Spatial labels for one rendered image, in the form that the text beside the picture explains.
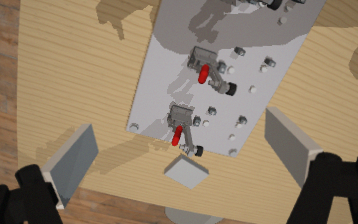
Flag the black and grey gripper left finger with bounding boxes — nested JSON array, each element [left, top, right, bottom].
[[0, 123, 99, 224]]

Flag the grey rectangular plate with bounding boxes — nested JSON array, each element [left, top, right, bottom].
[[164, 155, 209, 189]]

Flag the grey metal fixture plate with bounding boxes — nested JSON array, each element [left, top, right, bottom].
[[126, 0, 327, 158]]

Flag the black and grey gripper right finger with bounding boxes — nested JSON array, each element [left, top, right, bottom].
[[264, 106, 358, 224]]

